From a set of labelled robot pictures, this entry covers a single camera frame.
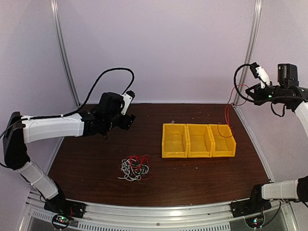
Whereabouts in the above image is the yellow plastic bin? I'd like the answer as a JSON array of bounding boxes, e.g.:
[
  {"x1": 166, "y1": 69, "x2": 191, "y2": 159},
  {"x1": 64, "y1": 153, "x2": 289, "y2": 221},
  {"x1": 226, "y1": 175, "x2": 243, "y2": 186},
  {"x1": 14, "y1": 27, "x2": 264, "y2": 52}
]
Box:
[
  {"x1": 186, "y1": 124, "x2": 214, "y2": 158},
  {"x1": 161, "y1": 123, "x2": 190, "y2": 158},
  {"x1": 209, "y1": 124, "x2": 236, "y2": 157}
]

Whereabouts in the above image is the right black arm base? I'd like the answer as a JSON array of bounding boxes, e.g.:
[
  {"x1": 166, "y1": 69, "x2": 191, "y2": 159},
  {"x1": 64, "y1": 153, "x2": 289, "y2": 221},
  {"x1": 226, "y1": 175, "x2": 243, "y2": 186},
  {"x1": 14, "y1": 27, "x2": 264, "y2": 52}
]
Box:
[{"x1": 230, "y1": 198, "x2": 271, "y2": 218}]

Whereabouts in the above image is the left yellow plastic bin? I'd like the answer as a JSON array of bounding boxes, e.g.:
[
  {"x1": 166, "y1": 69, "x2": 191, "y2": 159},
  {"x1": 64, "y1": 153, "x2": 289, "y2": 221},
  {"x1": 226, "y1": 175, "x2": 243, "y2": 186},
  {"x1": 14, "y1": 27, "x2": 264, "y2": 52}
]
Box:
[{"x1": 161, "y1": 123, "x2": 190, "y2": 158}]

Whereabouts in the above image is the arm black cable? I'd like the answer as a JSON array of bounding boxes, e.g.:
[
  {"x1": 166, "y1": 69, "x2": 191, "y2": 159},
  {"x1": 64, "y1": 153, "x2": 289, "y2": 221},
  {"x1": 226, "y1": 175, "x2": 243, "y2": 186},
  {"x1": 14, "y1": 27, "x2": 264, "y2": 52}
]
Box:
[
  {"x1": 233, "y1": 63, "x2": 299, "y2": 117},
  {"x1": 0, "y1": 67, "x2": 135, "y2": 169}
]

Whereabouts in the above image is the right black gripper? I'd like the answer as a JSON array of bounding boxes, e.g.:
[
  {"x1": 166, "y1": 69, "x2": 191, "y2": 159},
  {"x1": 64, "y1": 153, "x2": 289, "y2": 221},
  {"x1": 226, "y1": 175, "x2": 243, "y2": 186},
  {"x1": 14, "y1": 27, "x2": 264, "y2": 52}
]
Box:
[{"x1": 246, "y1": 82, "x2": 288, "y2": 105}]

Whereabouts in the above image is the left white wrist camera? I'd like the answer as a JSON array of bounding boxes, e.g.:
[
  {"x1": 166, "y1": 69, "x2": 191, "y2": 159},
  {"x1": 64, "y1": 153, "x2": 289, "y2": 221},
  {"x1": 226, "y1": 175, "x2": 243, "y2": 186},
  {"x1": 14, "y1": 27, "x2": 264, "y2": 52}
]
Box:
[{"x1": 121, "y1": 90, "x2": 135, "y2": 115}]

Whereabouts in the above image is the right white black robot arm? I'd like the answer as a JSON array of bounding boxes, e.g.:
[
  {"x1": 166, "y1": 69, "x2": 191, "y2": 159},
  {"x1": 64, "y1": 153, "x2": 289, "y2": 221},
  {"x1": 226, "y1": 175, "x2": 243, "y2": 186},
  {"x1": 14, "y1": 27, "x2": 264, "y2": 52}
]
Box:
[{"x1": 245, "y1": 63, "x2": 308, "y2": 213}]

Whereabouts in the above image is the aluminium front rail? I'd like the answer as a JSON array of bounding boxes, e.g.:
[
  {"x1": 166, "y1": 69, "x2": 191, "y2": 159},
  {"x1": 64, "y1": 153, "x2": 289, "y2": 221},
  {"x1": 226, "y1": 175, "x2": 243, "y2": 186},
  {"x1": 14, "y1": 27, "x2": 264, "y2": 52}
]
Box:
[{"x1": 17, "y1": 190, "x2": 299, "y2": 231}]

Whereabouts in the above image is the cable pile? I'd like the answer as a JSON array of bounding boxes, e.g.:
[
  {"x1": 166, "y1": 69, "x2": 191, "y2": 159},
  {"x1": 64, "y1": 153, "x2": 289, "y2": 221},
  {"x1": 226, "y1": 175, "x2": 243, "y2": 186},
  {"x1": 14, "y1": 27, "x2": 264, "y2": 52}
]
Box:
[{"x1": 117, "y1": 154, "x2": 154, "y2": 183}]

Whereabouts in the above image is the middle yellow plastic bin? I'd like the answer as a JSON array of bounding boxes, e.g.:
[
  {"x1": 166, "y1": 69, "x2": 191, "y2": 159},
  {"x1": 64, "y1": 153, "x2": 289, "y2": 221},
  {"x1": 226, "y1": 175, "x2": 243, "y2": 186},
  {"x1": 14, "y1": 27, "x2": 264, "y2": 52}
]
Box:
[{"x1": 186, "y1": 124, "x2": 214, "y2": 158}]

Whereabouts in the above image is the left aluminium frame post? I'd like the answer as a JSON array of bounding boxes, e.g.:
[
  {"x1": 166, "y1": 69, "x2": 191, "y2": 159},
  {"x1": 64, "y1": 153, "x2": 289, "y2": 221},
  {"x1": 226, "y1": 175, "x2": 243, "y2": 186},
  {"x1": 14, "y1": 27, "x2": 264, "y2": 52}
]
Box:
[{"x1": 50, "y1": 0, "x2": 80, "y2": 108}]

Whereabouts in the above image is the right aluminium frame post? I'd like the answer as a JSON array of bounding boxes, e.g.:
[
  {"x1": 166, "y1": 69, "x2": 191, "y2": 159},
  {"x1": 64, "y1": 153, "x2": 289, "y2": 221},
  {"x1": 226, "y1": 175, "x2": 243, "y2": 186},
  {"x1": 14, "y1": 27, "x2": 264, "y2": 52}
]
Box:
[{"x1": 232, "y1": 0, "x2": 263, "y2": 109}]

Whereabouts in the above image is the left circuit board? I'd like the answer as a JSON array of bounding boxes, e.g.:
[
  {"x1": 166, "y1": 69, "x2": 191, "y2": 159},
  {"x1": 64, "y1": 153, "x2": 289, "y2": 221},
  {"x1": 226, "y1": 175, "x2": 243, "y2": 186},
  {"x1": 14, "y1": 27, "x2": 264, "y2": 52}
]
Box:
[{"x1": 51, "y1": 214, "x2": 74, "y2": 230}]

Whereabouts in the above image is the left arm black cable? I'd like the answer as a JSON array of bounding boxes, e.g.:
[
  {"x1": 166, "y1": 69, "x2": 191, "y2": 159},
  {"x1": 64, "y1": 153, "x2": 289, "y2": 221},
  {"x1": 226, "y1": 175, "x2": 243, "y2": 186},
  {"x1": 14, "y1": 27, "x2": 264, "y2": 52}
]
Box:
[{"x1": 0, "y1": 67, "x2": 135, "y2": 169}]

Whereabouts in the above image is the right yellow plastic bin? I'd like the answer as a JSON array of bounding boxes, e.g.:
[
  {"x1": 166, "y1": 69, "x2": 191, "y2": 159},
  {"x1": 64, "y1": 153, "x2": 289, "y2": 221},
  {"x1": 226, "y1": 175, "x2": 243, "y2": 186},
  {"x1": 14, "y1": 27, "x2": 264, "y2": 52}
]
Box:
[{"x1": 209, "y1": 124, "x2": 236, "y2": 157}]

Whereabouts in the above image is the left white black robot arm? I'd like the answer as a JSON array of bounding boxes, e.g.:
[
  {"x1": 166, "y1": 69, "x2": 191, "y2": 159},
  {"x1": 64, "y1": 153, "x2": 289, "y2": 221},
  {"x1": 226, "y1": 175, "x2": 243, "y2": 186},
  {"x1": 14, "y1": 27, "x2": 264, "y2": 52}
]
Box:
[{"x1": 1, "y1": 90, "x2": 135, "y2": 214}]

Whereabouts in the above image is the circuit board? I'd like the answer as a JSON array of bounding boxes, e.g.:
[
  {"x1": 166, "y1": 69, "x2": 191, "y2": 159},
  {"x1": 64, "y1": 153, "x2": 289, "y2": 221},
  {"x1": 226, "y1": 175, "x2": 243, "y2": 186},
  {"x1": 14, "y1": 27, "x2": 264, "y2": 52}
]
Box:
[
  {"x1": 51, "y1": 214, "x2": 74, "y2": 230},
  {"x1": 244, "y1": 215, "x2": 265, "y2": 229}
]

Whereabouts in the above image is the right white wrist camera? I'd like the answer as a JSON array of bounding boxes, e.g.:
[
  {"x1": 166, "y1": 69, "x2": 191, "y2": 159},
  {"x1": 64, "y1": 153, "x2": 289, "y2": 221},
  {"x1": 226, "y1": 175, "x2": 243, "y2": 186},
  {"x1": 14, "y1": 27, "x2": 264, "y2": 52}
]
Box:
[{"x1": 250, "y1": 62, "x2": 271, "y2": 89}]

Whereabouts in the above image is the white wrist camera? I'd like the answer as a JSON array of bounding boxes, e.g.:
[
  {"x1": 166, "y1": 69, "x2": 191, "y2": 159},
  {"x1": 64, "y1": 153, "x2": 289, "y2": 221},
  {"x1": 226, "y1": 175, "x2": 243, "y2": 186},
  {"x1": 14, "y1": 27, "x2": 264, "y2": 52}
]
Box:
[
  {"x1": 121, "y1": 90, "x2": 135, "y2": 115},
  {"x1": 250, "y1": 62, "x2": 271, "y2": 89}
]

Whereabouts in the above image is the aluminium frame post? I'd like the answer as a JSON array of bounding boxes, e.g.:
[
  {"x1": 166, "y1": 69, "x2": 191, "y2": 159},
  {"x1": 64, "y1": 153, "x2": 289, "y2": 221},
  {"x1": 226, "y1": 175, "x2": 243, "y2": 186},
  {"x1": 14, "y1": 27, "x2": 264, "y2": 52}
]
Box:
[
  {"x1": 50, "y1": 0, "x2": 80, "y2": 108},
  {"x1": 232, "y1": 0, "x2": 263, "y2": 109}
]

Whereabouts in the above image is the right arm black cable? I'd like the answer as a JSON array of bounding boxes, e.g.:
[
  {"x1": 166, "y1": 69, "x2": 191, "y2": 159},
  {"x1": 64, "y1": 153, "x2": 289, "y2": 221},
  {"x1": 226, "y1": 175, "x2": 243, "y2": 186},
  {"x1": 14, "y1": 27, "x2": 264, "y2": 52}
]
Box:
[{"x1": 233, "y1": 63, "x2": 299, "y2": 117}]

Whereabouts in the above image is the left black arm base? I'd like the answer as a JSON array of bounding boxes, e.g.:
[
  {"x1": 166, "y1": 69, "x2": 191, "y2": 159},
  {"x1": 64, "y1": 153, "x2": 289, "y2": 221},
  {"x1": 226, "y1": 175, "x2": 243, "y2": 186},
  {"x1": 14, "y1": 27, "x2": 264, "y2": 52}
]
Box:
[{"x1": 44, "y1": 200, "x2": 86, "y2": 218}]

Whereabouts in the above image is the right circuit board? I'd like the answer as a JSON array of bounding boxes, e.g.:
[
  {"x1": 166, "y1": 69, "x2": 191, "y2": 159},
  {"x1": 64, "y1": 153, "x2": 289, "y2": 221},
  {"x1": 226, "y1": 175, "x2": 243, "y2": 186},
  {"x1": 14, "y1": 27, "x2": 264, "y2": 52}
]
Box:
[{"x1": 244, "y1": 215, "x2": 265, "y2": 229}]

